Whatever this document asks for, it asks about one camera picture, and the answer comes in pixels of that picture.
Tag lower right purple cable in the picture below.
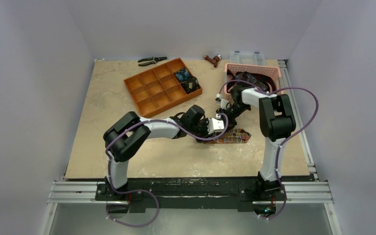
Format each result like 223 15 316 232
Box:
258 185 292 221

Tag orange compartment tray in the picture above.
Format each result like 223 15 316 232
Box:
124 58 203 118

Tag brown handled tool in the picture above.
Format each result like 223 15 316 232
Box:
204 54 222 68

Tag aluminium frame rail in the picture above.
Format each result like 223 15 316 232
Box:
39 60 343 235

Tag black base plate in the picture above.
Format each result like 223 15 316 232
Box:
95 176 285 216

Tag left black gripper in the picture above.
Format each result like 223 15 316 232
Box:
188 117 214 142

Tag pink plastic basket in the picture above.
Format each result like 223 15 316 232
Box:
224 63 282 91

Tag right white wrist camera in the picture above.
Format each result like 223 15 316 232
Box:
215 94 230 110

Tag blue rolled tie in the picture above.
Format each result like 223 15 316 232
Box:
174 67 192 83

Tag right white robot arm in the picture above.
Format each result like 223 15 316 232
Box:
216 85 296 199

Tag black rolled tie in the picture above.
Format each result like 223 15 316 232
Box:
181 76 201 94

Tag clear plastic organizer box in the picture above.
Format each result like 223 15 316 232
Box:
230 51 266 66

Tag dark ties in basket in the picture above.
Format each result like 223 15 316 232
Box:
226 70 277 92

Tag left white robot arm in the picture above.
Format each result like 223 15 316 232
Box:
103 105 225 200

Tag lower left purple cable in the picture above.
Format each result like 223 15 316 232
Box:
105 186 161 227

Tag black pliers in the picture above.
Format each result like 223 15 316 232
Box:
137 56 167 67

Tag colourful patterned tie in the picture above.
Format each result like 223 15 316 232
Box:
203 128 252 144

